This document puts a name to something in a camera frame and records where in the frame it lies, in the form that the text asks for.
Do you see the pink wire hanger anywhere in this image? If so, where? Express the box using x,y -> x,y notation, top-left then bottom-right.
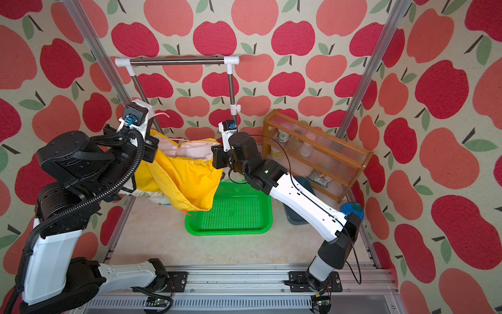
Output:
155,109 -> 217,143

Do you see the yellow jacket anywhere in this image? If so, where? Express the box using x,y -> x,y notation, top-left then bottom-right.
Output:
132,130 -> 223,213

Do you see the white dinosaur print jacket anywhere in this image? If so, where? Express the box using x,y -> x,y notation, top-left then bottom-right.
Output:
132,190 -> 171,205

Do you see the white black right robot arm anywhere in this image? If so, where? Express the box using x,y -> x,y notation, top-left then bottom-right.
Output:
212,130 -> 362,293

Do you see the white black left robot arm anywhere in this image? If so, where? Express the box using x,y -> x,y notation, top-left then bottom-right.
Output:
5,126 -> 183,313

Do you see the green plastic basket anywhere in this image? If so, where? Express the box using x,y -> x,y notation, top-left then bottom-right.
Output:
185,181 -> 273,236

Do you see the yellow white jar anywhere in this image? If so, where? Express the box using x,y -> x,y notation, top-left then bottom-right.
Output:
269,146 -> 283,160

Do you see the green patterned cup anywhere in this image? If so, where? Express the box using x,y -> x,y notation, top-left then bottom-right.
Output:
277,130 -> 290,143

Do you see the white frosted cup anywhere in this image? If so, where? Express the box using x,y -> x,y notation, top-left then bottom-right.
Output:
299,141 -> 314,158

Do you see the dark blue plastic bin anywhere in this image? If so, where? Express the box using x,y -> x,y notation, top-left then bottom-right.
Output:
283,176 -> 316,226

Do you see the steel white clothes rack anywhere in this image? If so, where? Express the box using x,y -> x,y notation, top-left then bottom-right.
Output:
113,55 -> 241,124

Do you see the packaged item on shelf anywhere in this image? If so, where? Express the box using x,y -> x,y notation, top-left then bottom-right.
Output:
308,170 -> 333,188

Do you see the wooden glass shelf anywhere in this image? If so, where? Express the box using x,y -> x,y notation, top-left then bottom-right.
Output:
261,109 -> 373,202

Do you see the blue round object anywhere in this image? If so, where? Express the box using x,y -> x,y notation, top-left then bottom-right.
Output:
340,202 -> 364,222

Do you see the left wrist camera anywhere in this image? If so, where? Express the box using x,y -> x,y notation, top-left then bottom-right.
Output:
118,99 -> 154,137

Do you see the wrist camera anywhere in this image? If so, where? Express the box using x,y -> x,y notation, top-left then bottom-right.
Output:
218,119 -> 237,152
118,99 -> 154,137

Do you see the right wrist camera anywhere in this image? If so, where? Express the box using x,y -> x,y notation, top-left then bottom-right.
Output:
218,119 -> 237,152

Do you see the black corrugated cable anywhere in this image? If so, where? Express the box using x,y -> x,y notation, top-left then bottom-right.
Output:
3,125 -> 173,314

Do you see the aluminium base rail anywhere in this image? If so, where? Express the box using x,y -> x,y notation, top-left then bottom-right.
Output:
64,263 -> 409,314

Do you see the left aluminium frame post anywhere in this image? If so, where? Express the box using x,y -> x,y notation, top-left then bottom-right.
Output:
63,0 -> 132,103

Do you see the aluminium frame post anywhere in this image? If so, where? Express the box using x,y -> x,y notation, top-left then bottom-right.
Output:
63,0 -> 132,103
336,0 -> 412,139

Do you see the right aluminium frame post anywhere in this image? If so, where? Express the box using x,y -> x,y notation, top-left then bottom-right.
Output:
336,0 -> 412,139

